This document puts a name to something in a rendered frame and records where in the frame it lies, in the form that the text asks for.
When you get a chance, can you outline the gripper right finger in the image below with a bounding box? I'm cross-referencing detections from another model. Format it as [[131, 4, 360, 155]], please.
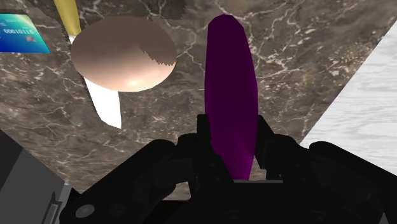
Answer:
[[254, 115, 397, 224]]

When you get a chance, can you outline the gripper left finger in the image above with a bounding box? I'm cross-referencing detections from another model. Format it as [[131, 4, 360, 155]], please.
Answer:
[[59, 114, 234, 224]]

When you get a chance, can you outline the purple elongated object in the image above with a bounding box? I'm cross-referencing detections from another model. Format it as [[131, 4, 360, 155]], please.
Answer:
[[204, 13, 259, 181]]

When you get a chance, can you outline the beige round dome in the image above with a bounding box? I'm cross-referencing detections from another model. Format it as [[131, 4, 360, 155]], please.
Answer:
[[70, 15, 178, 93]]

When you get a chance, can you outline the blue card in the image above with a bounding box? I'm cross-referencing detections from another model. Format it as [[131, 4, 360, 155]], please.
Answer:
[[0, 13, 51, 54]]

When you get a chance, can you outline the yellow handled white knife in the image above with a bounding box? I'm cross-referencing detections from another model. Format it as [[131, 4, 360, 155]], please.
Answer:
[[53, 0, 122, 130]]

